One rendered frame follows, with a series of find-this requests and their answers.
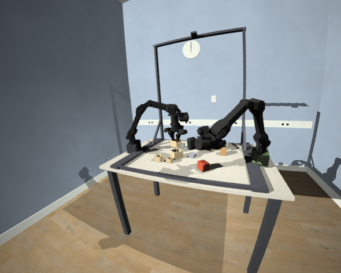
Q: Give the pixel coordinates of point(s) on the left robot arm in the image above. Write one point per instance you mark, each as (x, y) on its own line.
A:
(222, 127)

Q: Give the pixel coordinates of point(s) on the red-orange block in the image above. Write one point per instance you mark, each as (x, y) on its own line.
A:
(203, 165)

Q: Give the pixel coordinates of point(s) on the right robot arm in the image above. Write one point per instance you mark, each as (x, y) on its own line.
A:
(174, 113)

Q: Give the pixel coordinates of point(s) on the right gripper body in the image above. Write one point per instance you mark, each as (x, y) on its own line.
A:
(175, 128)

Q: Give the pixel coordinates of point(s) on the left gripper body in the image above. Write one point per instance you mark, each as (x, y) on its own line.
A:
(191, 143)

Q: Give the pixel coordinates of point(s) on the tan cardboard cube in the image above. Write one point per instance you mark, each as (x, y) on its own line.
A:
(223, 151)

